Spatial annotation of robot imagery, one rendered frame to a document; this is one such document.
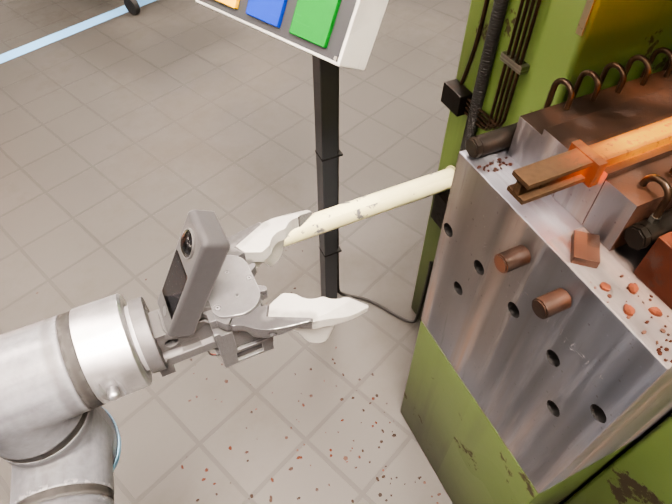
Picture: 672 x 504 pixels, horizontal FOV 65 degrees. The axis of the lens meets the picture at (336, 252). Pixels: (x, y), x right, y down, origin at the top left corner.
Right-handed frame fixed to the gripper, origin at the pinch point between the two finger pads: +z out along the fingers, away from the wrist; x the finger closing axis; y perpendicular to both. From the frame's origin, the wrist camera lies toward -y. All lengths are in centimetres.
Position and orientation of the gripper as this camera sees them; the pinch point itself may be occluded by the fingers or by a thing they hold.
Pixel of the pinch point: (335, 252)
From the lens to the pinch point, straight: 52.7
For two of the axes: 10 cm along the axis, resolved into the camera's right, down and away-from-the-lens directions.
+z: 9.0, -3.3, 2.8
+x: 4.3, 7.0, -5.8
